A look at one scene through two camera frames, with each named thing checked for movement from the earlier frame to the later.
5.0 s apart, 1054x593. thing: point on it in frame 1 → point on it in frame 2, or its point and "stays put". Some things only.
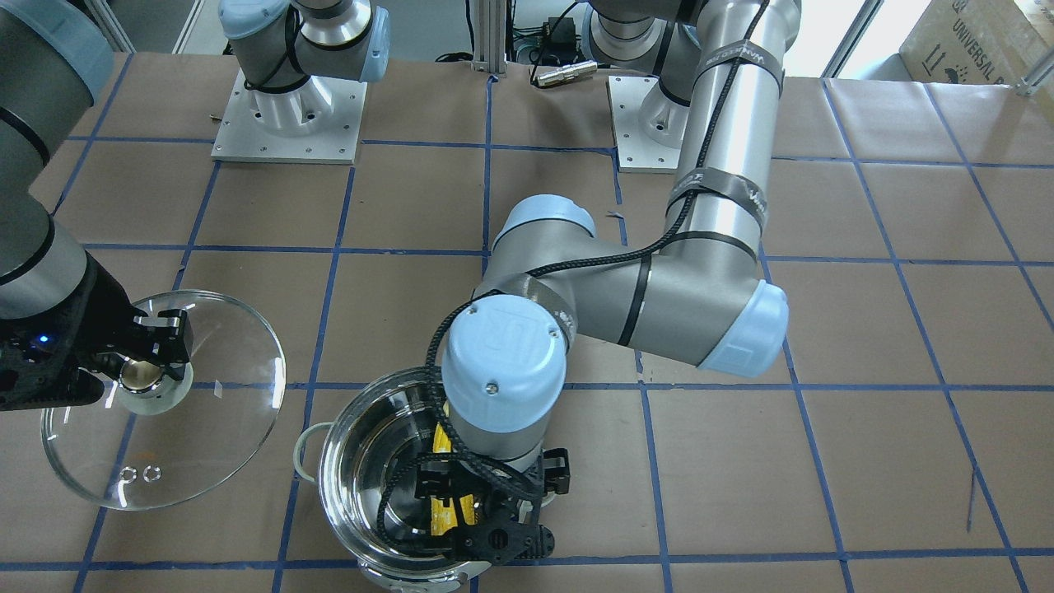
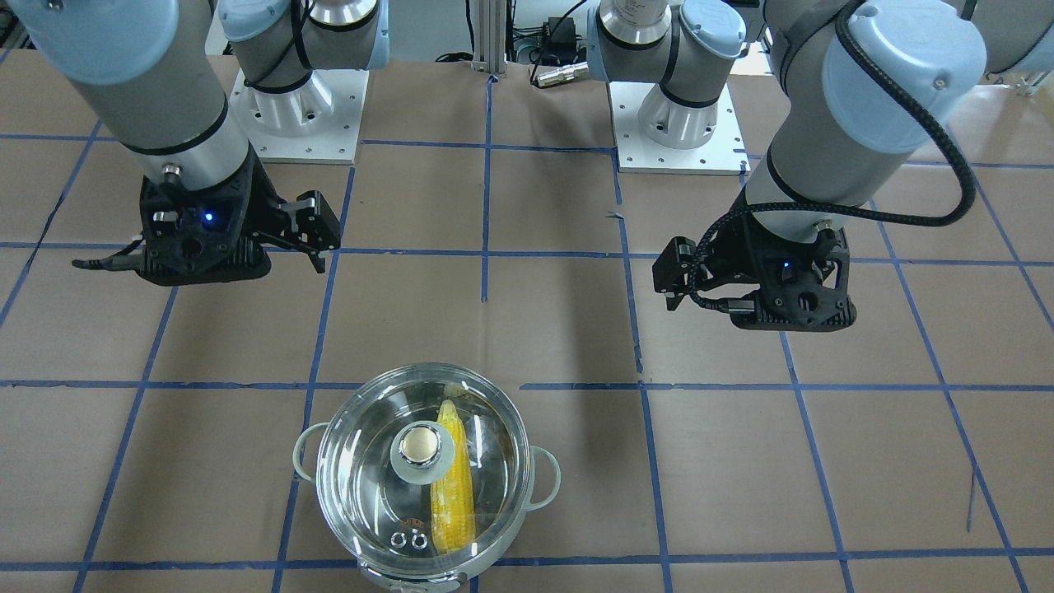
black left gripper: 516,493 → 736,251
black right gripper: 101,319 → 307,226
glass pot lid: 156,441 → 422,468
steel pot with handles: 376,426 stays put
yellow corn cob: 445,517 stays put
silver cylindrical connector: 568,73 stays put
